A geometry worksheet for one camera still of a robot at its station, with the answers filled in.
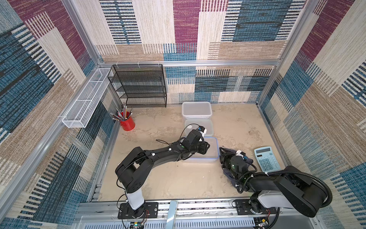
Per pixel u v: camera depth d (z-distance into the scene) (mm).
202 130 782
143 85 1093
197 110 1056
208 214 729
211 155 906
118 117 992
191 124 808
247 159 812
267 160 885
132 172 480
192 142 676
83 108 732
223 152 807
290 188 450
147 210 728
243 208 732
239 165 659
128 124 1043
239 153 827
